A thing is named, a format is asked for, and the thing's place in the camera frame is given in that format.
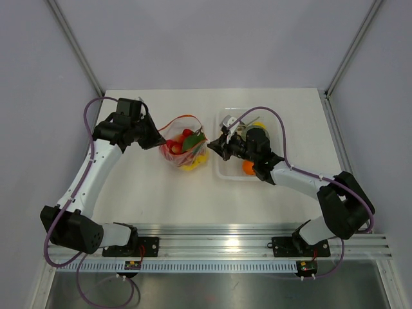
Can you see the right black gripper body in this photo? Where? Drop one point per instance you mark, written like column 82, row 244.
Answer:
column 236, row 147

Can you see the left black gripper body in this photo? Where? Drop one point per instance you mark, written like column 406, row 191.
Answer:
column 145, row 133

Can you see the yellow bell pepper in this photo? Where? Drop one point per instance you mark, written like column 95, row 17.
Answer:
column 199, row 160

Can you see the clear zip top bag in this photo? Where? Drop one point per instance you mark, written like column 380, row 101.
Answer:
column 175, row 127

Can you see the red lychee bunch with leaves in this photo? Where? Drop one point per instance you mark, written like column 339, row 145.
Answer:
column 185, row 141

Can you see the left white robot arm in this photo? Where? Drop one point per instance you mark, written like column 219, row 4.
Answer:
column 69, row 223

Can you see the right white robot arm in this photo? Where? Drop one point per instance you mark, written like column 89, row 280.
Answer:
column 344, row 205

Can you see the white plastic food tray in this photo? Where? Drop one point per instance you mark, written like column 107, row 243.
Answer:
column 233, row 168

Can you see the orange tangerine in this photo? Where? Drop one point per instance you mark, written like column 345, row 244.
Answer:
column 247, row 168

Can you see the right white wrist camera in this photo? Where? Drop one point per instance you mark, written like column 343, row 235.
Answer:
column 229, row 125

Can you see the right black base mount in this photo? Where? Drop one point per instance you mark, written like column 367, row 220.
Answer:
column 295, row 247

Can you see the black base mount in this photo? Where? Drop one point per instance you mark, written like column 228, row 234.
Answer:
column 295, row 247
column 136, row 246

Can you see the aluminium mounting rail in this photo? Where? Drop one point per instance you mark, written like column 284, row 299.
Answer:
column 241, row 242

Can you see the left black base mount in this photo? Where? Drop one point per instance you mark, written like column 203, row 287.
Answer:
column 136, row 246

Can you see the left aluminium frame post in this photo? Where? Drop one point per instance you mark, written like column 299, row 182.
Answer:
column 71, row 39

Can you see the aluminium frame post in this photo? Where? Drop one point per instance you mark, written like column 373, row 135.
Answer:
column 71, row 39
column 355, row 44

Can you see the white slotted cable duct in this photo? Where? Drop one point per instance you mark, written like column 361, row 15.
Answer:
column 176, row 266

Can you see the right aluminium frame post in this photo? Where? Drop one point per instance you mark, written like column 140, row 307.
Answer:
column 355, row 44

